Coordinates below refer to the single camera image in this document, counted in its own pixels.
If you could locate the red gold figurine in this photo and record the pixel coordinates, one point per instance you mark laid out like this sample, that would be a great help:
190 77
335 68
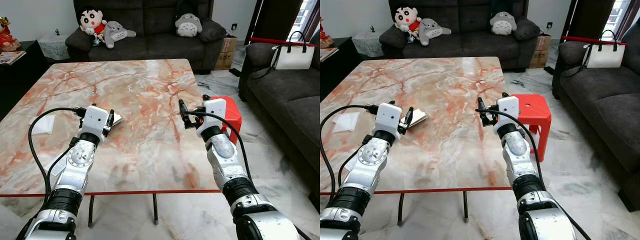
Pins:
325 35
7 35

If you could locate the grey round-eyed Totoro plush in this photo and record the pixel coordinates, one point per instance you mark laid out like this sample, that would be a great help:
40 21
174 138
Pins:
188 26
502 24

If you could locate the dark brown curtain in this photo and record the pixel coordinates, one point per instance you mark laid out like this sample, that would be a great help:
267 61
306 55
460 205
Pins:
277 17
592 17

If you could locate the white paper tissue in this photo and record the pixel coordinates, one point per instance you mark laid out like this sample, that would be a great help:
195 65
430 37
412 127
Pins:
44 124
347 122

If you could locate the silver foil packet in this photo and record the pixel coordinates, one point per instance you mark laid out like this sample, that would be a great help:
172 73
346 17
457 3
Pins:
419 118
117 119

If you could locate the printed magazine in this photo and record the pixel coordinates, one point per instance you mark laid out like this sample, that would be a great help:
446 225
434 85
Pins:
11 57
327 54

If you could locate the black side cabinet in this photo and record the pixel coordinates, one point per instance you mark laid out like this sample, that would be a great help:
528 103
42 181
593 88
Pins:
332 75
20 80

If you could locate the red bar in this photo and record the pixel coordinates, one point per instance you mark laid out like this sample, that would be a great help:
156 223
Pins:
262 40
575 38

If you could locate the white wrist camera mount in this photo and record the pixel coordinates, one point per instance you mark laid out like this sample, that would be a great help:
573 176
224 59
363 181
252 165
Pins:
214 112
507 111
388 117
94 120

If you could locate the window with grille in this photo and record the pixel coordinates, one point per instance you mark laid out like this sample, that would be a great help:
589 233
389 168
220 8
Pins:
306 15
617 15

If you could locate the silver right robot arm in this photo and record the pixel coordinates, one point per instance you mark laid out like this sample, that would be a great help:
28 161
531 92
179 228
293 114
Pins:
227 165
517 155

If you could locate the dark grey cushion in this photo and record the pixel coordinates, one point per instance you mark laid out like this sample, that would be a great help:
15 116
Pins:
214 31
527 29

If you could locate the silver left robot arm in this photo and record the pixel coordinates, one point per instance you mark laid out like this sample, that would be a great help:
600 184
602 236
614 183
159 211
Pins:
75 165
367 162

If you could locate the dark grey sofa with plushies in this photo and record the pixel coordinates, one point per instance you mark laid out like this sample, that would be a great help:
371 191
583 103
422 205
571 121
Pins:
465 27
150 30

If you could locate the red plastic stool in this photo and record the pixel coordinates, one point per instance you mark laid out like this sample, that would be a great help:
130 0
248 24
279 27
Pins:
232 112
535 112

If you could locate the cartoon boy plush doll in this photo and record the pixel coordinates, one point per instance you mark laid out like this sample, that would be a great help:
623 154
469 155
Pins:
92 20
407 19

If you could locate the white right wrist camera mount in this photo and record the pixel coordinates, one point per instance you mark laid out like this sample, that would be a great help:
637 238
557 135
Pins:
214 112
507 111

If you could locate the brown cardboard box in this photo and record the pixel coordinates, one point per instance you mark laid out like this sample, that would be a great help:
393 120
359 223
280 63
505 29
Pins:
541 50
227 52

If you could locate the black metal table leg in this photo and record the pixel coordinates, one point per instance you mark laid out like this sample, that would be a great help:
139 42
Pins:
91 212
401 210
465 207
155 210

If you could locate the dark grey sofa with handbag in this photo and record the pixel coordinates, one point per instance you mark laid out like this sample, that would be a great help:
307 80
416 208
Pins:
285 95
600 95

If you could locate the grey sleepy-eyed Totoro plush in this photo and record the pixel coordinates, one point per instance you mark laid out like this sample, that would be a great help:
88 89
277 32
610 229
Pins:
431 30
116 32

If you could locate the white lace covered side table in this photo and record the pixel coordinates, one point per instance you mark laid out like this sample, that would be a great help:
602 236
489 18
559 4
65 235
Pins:
367 44
54 46

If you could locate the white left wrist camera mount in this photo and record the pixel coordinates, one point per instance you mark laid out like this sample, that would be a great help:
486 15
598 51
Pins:
388 117
94 120

